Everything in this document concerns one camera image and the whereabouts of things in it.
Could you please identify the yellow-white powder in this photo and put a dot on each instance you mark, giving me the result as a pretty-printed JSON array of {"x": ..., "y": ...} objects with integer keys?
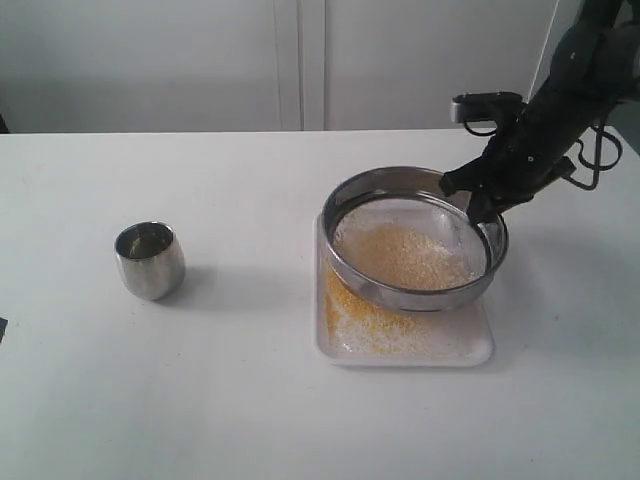
[{"x": 410, "y": 244}]

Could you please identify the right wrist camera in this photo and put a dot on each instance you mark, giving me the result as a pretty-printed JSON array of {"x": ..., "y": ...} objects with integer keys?
[{"x": 480, "y": 107}]

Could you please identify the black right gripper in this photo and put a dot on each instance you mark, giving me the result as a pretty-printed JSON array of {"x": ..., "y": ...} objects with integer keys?
[{"x": 520, "y": 161}]

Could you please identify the stainless steel cup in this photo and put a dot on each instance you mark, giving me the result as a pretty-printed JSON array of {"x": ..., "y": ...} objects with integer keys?
[{"x": 150, "y": 260}]

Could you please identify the clear plastic tray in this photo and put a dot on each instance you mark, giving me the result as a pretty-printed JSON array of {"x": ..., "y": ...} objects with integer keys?
[{"x": 460, "y": 339}]

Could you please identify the round steel mesh sieve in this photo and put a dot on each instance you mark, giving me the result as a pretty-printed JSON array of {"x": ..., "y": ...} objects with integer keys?
[{"x": 413, "y": 183}]

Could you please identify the yellow sifted fine grains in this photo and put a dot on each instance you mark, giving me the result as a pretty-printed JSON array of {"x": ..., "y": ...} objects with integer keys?
[{"x": 356, "y": 328}]

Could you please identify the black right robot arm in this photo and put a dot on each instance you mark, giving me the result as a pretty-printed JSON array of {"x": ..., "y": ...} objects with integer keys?
[{"x": 594, "y": 68}]

